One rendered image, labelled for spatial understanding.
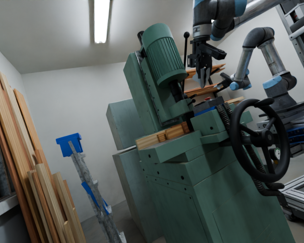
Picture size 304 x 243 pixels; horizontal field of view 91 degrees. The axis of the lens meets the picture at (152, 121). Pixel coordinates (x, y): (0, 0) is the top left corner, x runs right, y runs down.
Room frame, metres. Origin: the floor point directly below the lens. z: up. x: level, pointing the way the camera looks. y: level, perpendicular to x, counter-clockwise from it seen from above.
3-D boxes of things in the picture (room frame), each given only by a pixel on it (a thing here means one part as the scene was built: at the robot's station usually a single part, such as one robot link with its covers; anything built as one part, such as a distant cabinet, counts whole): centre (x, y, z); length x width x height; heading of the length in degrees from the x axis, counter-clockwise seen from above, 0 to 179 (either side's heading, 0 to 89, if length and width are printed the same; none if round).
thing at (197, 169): (0.94, -0.14, 0.76); 0.57 x 0.45 x 0.09; 26
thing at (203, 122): (0.65, -0.26, 0.91); 0.15 x 0.14 x 0.09; 116
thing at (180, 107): (0.85, -0.18, 1.03); 0.14 x 0.07 x 0.09; 26
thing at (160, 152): (0.73, -0.22, 0.87); 0.61 x 0.30 x 0.06; 116
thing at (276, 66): (1.15, -1.06, 1.19); 0.15 x 0.12 x 0.55; 113
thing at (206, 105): (0.65, -0.26, 0.99); 0.13 x 0.11 x 0.06; 116
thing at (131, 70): (1.09, -0.06, 1.16); 0.22 x 0.22 x 0.72; 26
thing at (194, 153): (0.78, -0.22, 0.82); 0.40 x 0.21 x 0.04; 116
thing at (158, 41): (0.83, -0.19, 1.35); 0.18 x 0.18 x 0.31
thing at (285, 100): (1.10, -0.94, 0.87); 0.15 x 0.15 x 0.10
